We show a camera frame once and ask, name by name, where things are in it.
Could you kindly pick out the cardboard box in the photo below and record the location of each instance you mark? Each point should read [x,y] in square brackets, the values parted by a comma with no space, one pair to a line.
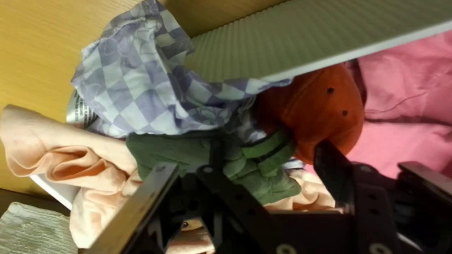
[14,197]

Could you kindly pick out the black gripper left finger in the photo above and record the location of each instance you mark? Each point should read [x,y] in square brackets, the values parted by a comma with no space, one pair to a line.
[235,207]

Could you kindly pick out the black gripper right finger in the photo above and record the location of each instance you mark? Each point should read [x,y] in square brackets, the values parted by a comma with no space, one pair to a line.
[376,212]

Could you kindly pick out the purple checkered cloth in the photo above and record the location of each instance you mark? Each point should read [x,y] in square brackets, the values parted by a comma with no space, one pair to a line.
[136,85]

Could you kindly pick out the pink shirt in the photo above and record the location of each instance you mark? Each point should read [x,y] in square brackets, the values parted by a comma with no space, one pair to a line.
[404,94]

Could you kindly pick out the white waffle towel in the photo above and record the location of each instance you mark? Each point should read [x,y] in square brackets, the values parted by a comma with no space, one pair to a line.
[29,231]

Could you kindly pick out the peach cloth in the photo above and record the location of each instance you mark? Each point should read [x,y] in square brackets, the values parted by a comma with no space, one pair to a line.
[71,160]

